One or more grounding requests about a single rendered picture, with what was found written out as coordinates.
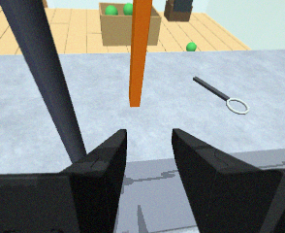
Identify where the orange handle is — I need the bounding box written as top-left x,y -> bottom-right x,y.
129,0 -> 152,107

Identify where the white ring with dark grey handle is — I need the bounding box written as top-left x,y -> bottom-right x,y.
193,77 -> 249,115

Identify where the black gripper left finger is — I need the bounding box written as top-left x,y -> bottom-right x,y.
0,129 -> 127,233

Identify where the grey bent wire on two black posts with flat base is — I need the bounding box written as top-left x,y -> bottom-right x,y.
0,0 -> 285,233

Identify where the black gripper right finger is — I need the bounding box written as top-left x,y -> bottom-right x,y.
172,128 -> 285,233

